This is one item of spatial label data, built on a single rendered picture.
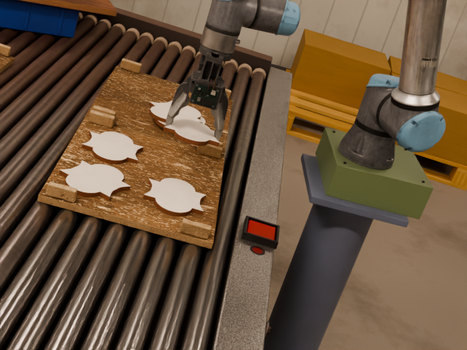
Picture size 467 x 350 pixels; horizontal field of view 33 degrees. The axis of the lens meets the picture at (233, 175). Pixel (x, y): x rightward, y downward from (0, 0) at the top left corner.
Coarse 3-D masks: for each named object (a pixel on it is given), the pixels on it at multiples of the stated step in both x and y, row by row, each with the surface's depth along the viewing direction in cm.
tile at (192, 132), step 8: (176, 120) 179; (184, 120) 181; (192, 120) 183; (168, 128) 172; (176, 128) 173; (184, 128) 175; (192, 128) 177; (200, 128) 178; (208, 128) 180; (176, 136) 171; (184, 136) 170; (192, 136) 172; (200, 136) 173; (208, 136) 175; (200, 144) 171; (216, 144) 174
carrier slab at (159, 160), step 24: (72, 144) 173; (144, 144) 184; (168, 144) 188; (120, 168) 170; (144, 168) 173; (168, 168) 177; (192, 168) 180; (216, 168) 184; (120, 192) 161; (144, 192) 163; (216, 192) 173; (96, 216) 152; (120, 216) 152; (144, 216) 155; (168, 216) 158; (192, 216) 161; (216, 216) 164; (192, 240) 154
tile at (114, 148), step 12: (108, 132) 182; (84, 144) 173; (96, 144) 174; (108, 144) 176; (120, 144) 178; (132, 144) 180; (96, 156) 171; (108, 156) 171; (120, 156) 173; (132, 156) 174
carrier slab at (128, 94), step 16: (112, 80) 215; (128, 80) 218; (144, 80) 222; (160, 80) 225; (112, 96) 205; (128, 96) 208; (144, 96) 211; (160, 96) 214; (128, 112) 198; (144, 112) 201; (208, 112) 214; (128, 128) 190; (144, 128) 192; (160, 128) 195; (224, 128) 207; (192, 144) 192; (224, 144) 198
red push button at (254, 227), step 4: (248, 224) 166; (252, 224) 166; (256, 224) 167; (260, 224) 167; (264, 224) 168; (248, 228) 164; (252, 228) 165; (256, 228) 165; (260, 228) 166; (264, 228) 166; (268, 228) 167; (272, 228) 167; (252, 232) 163; (256, 232) 164; (260, 232) 164; (264, 232) 165; (268, 232) 165; (272, 232) 166; (264, 236) 163; (268, 236) 164; (272, 236) 164
